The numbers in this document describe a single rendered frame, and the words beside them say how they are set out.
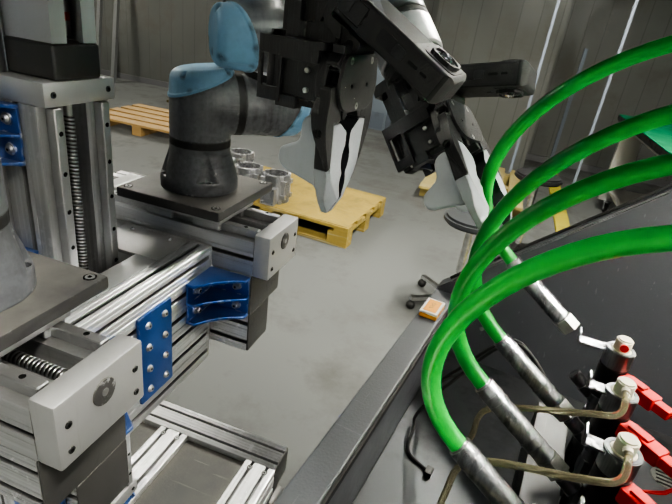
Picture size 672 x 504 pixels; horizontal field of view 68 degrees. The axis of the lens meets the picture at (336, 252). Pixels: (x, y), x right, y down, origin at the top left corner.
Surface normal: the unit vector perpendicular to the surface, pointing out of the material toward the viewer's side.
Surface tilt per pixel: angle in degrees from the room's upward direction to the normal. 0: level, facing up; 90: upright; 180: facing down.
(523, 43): 90
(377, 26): 92
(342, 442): 0
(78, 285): 0
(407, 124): 77
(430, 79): 92
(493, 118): 90
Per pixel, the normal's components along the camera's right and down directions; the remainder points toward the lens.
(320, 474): 0.13, -0.90
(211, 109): 0.40, 0.44
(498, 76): -0.57, 0.01
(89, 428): 0.94, 0.25
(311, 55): -0.46, 0.33
